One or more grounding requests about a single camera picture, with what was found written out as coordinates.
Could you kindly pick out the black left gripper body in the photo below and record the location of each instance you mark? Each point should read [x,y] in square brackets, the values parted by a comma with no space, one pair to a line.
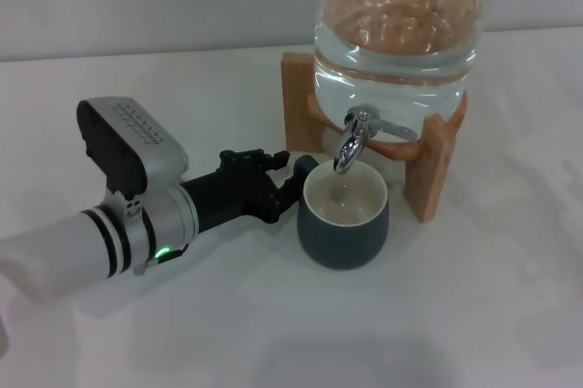
[232,199]

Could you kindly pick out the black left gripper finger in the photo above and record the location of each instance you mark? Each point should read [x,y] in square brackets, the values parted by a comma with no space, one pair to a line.
[280,159]
[289,194]

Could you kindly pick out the black ceramic cup white inside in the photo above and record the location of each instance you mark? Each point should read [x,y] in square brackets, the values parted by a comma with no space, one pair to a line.
[341,242]

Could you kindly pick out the chrome faucet with lever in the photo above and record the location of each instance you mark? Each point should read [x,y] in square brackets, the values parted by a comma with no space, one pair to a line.
[350,146]

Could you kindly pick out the wooden dispenser stand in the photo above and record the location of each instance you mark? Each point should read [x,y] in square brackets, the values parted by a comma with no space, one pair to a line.
[298,105]

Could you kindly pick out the clear glass water dispenser jar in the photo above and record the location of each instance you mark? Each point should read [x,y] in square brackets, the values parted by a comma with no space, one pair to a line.
[396,55]

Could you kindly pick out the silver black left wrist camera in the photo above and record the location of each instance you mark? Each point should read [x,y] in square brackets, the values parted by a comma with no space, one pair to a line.
[132,142]

